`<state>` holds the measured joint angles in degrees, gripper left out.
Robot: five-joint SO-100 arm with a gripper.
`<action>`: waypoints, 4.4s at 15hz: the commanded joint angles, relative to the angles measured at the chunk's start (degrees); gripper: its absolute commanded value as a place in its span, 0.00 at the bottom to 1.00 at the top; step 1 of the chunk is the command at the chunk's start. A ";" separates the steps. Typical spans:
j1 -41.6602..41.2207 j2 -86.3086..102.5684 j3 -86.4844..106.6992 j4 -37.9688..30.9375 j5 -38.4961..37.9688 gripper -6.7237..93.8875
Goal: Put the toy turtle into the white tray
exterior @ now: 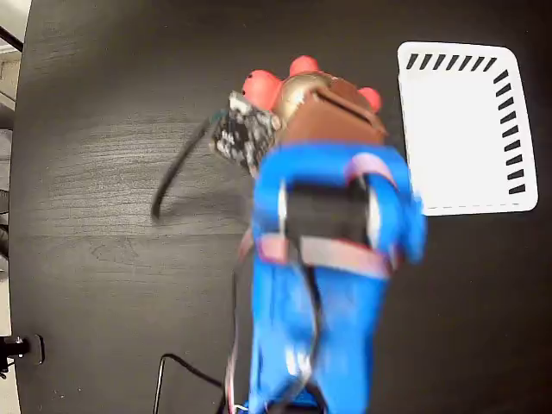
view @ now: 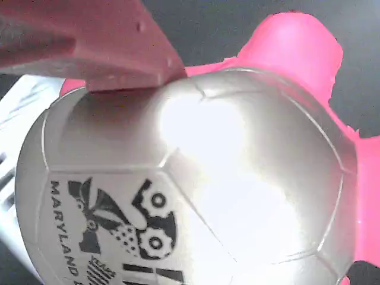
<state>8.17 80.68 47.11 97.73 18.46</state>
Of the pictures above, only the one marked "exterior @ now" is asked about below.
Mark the black table clamp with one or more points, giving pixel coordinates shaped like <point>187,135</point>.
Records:
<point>26,348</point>

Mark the black metal bar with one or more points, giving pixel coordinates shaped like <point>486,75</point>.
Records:
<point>10,38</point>

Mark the white plastic basket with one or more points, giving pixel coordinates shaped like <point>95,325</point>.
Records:
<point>457,138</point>

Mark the red turtle toy gold shell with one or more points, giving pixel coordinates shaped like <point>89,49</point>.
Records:
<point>263,88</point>

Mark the camera circuit board on gripper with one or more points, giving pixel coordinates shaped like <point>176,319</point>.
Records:
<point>241,129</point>

